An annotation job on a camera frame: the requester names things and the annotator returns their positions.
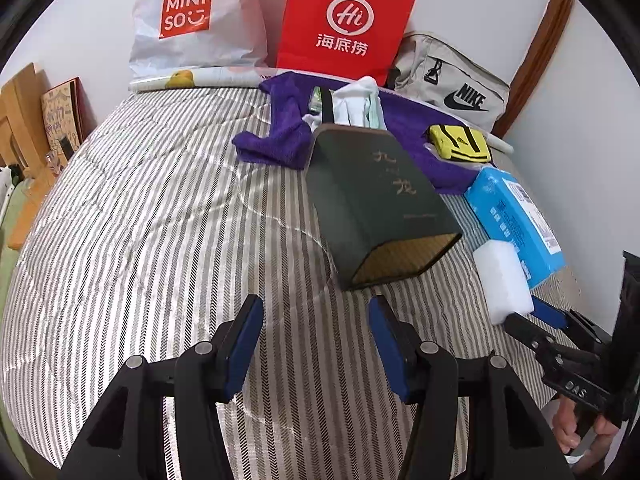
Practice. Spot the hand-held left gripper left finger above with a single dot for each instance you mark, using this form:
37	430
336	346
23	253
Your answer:
245	347

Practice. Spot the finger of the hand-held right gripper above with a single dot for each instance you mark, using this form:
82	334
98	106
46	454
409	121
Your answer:
555	355
547	312

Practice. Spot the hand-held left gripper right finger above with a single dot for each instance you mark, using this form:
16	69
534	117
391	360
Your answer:
387	347

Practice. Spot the white foam block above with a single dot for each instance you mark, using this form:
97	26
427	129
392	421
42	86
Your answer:
502	280

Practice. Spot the dark green box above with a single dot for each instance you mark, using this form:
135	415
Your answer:
375	200

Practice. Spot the black cloth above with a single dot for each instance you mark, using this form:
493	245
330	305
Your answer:
327	107

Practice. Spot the green sponge packet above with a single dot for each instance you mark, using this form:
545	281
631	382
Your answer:
315	100

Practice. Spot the person's right hand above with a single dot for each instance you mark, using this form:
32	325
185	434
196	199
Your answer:
565	427

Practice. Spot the blue cardboard box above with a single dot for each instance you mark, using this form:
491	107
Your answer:
505	215

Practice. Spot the striped bed blanket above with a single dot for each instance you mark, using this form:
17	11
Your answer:
150	235

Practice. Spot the yellow socks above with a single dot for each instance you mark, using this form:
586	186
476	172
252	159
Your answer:
460	142

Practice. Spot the purple towel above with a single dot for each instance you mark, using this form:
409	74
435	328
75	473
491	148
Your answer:
285	110

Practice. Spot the pale green sheet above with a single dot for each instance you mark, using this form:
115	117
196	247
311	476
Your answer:
15	240

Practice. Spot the grey canvas bag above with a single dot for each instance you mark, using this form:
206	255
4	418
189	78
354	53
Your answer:
450	75

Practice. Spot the white plastic shopping bag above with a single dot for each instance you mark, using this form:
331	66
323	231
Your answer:
200	55

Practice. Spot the wooden furniture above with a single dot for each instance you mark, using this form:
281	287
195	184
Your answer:
20	110

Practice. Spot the brown wooden door frame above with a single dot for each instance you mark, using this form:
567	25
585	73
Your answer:
545	45

